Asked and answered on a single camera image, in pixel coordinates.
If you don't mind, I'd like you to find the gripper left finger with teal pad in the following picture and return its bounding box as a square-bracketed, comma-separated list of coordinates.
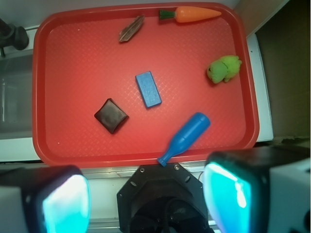
[0, 166, 91, 233]

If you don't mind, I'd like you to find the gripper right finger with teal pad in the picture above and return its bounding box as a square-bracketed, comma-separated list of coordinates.
[203, 147, 311, 233]

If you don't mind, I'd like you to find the blue toy bottle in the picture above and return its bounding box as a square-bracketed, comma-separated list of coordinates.
[157, 112, 211, 166]

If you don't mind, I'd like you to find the dark brown square cushion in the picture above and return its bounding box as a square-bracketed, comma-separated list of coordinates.
[94, 98, 129, 134]

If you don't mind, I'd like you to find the green plush frog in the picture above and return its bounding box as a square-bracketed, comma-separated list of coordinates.
[207, 55, 242, 84]

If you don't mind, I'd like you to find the red plastic tray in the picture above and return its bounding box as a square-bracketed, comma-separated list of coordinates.
[32, 2, 259, 168]

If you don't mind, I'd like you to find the blue rectangular block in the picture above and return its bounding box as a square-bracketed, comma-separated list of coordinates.
[136, 71, 162, 108]

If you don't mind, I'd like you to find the black clamp knob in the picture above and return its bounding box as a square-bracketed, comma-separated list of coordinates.
[0, 19, 29, 58]

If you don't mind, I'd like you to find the brown bark piece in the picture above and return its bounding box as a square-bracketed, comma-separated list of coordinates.
[119, 15, 145, 43]

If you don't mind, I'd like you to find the orange toy carrot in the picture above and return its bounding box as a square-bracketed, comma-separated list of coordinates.
[159, 6, 222, 23]

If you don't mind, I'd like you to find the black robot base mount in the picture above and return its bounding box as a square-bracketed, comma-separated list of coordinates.
[117, 164, 214, 233]

